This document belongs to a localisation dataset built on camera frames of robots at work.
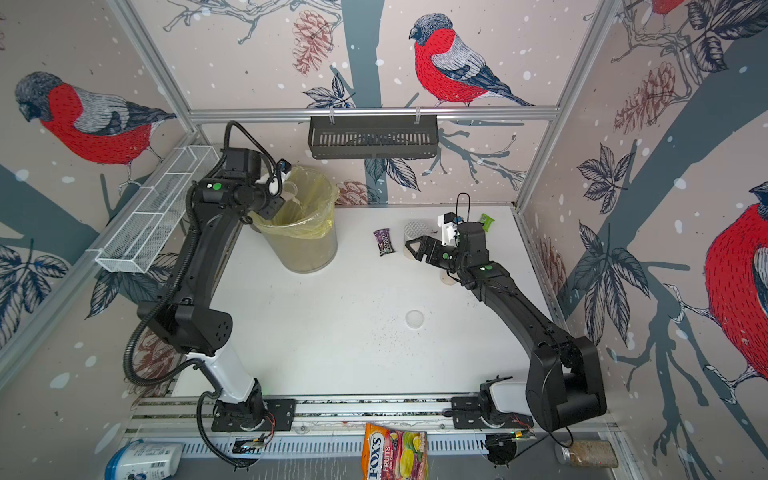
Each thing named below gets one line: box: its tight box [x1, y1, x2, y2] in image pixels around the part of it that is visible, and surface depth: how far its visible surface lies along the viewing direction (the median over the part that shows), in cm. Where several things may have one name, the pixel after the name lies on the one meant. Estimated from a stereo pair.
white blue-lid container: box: [105, 439, 183, 480], surface depth 64 cm
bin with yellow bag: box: [248, 166, 340, 274], surface depth 95 cm
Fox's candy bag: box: [362, 423, 429, 480], surface depth 67 cm
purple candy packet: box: [373, 228, 395, 257], surface depth 111 cm
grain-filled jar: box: [554, 440, 619, 468], surface depth 66 cm
